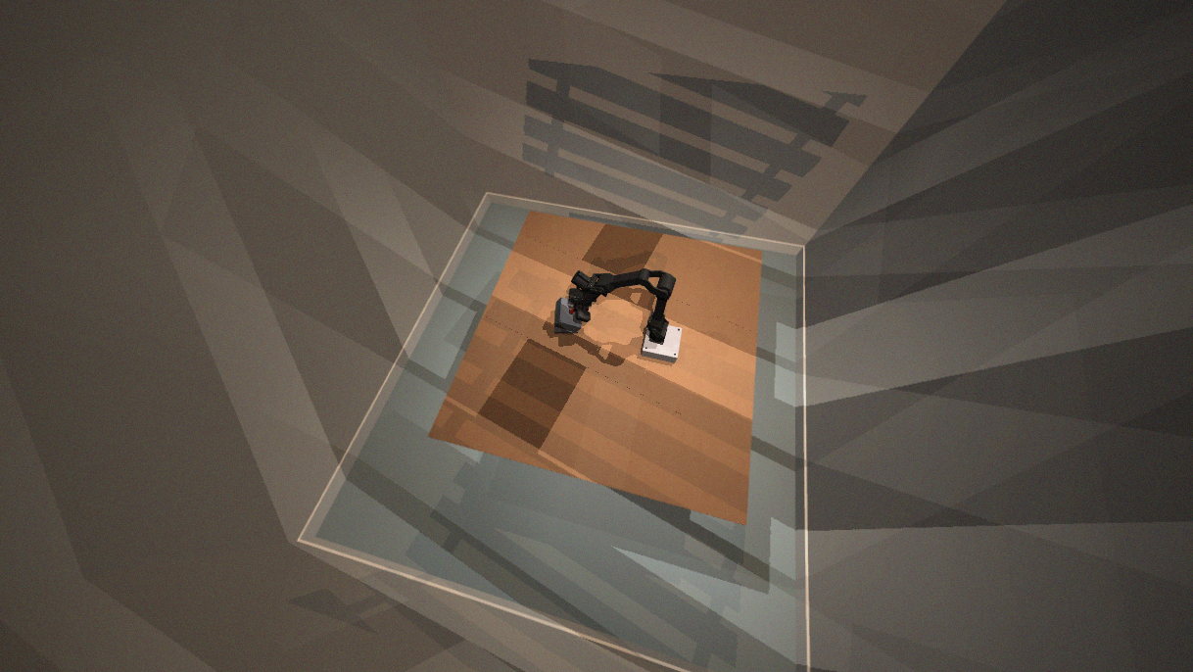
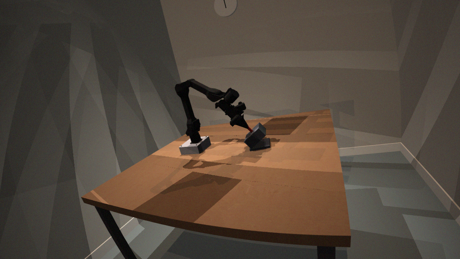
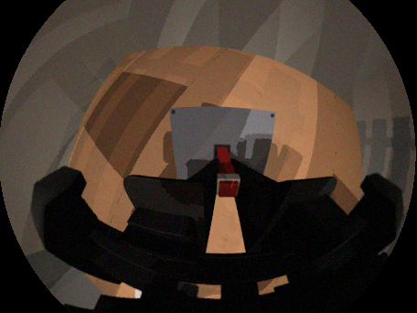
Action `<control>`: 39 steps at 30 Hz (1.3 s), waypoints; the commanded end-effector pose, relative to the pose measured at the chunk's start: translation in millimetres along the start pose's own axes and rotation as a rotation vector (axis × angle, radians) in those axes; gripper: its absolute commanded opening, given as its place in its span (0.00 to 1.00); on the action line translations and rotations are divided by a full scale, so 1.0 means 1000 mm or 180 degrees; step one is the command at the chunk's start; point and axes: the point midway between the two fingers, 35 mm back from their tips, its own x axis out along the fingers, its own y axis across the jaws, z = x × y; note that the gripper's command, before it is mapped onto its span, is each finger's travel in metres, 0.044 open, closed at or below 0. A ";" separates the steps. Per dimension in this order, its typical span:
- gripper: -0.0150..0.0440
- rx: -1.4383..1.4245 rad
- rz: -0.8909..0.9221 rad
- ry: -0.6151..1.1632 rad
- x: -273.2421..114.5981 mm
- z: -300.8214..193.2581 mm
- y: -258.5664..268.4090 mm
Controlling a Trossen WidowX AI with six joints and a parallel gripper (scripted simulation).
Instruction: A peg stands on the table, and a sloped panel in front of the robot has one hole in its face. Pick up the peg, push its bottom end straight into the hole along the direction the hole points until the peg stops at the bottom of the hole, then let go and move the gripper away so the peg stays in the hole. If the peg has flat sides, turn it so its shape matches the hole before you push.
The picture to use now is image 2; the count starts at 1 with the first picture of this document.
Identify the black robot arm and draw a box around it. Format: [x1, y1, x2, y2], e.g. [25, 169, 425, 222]
[175, 79, 246, 144]

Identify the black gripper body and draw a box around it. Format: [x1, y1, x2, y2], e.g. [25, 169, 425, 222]
[225, 105, 244, 127]

